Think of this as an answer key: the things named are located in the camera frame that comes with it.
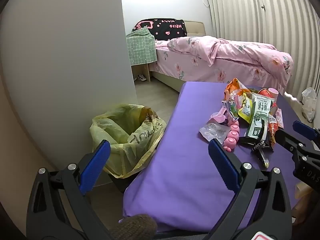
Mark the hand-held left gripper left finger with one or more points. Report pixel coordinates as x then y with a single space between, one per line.
96 165

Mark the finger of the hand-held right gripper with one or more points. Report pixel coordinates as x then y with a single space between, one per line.
306 131
286 140

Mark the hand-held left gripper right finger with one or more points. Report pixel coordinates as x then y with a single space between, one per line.
223 167

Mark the red orange packet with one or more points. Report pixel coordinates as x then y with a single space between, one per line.
272 127

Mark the black wrapper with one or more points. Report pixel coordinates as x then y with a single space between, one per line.
258 147

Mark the green white milk carton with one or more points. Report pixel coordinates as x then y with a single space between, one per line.
260 115

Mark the trash bin with yellow bag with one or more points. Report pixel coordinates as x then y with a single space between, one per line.
117 135

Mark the yellow green snack packet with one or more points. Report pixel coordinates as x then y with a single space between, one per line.
245 110

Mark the red paper cup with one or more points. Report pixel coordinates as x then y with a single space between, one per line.
263 92

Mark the orange snack packet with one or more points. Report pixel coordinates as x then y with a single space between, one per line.
235 86

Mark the person's right hand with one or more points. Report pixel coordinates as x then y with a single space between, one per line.
303 191

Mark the person's left hand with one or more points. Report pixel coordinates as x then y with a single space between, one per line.
137 223

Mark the white plastic bag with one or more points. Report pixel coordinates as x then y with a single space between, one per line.
308 102

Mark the clear plastic wrapper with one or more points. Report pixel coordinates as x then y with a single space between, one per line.
213 131

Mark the pink wrapper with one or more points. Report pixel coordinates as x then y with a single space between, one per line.
218 116

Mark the colourful blue-edged packet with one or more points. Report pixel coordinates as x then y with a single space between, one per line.
231 106

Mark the pink floral bed sheet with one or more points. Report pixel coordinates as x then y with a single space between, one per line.
200 67

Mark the beige bed base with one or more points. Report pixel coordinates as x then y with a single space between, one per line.
170 78

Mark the wooden nightstand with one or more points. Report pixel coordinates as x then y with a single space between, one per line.
147 72

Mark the green checked cloth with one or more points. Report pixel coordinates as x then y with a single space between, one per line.
140 50

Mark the white pleated curtain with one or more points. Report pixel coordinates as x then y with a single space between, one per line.
250 10

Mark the beige headboard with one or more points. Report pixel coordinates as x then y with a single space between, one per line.
197 28

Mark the black pink printed blanket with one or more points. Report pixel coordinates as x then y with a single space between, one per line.
170 28

